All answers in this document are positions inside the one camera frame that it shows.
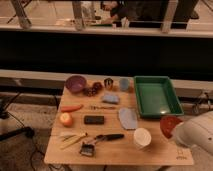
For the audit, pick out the red-brown bowl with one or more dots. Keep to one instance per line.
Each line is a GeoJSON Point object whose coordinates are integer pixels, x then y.
{"type": "Point", "coordinates": [167, 124]}

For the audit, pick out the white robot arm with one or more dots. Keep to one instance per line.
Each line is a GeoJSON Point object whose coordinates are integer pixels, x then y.
{"type": "Point", "coordinates": [197, 131]}

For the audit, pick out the green plastic tray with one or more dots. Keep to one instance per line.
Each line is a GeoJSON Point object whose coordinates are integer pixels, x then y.
{"type": "Point", "coordinates": [156, 97]}

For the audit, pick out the small blue sponge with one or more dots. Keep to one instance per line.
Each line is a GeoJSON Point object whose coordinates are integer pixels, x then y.
{"type": "Point", "coordinates": [110, 98]}

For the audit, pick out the light blue cup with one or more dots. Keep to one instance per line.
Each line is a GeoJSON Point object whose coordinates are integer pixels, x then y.
{"type": "Point", "coordinates": [124, 84]}

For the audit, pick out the dark red grapes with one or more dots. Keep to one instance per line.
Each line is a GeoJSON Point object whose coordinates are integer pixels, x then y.
{"type": "Point", "coordinates": [93, 90]}

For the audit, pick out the thin dark skewer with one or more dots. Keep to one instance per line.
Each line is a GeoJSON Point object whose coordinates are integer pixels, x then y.
{"type": "Point", "coordinates": [102, 107]}

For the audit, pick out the purple bowl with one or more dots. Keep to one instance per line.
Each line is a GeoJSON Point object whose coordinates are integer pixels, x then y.
{"type": "Point", "coordinates": [75, 83]}

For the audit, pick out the black rectangular block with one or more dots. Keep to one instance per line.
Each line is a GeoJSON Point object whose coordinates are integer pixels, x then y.
{"type": "Point", "coordinates": [94, 120]}

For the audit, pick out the light blue cloth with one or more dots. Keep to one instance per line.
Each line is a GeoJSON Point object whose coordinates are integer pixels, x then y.
{"type": "Point", "coordinates": [128, 118]}

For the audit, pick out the orange carrot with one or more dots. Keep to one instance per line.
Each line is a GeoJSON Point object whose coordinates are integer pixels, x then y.
{"type": "Point", "coordinates": [71, 108]}

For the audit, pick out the red yellow apple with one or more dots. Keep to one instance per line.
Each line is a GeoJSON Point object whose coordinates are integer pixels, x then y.
{"type": "Point", "coordinates": [66, 119]}

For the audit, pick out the yellow wooden utensil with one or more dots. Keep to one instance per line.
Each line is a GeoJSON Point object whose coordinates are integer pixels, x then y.
{"type": "Point", "coordinates": [69, 139]}

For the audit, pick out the person in dark clothes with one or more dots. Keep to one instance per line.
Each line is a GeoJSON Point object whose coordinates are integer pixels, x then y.
{"type": "Point", "coordinates": [148, 13]}

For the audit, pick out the black stand base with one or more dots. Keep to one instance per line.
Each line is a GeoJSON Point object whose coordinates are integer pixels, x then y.
{"type": "Point", "coordinates": [28, 131]}

